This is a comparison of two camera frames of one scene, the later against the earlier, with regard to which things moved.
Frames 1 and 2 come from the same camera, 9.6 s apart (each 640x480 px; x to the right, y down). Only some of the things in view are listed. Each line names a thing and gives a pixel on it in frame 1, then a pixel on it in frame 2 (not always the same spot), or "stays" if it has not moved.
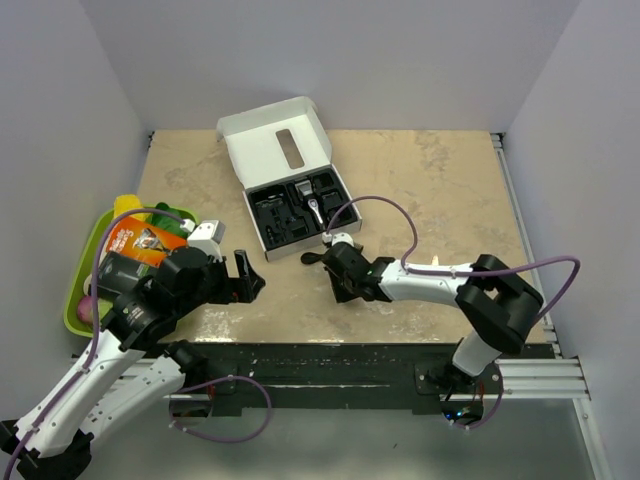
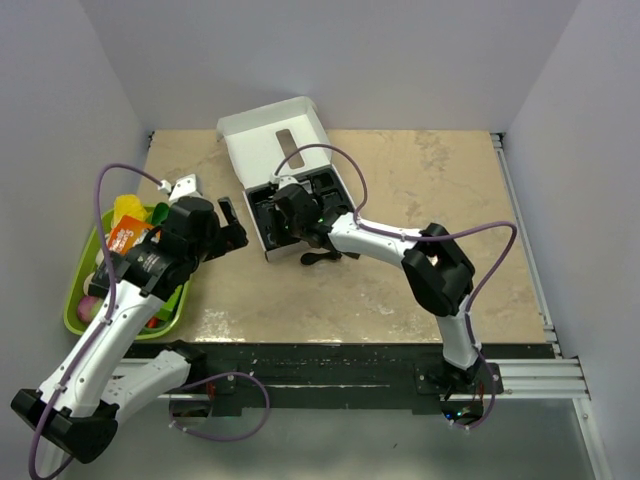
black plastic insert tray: x=292 y=210 stays
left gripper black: x=244 y=288 → x=229 y=237
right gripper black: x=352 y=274 → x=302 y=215
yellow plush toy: x=124 y=203 stays
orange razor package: x=133 y=237 stays
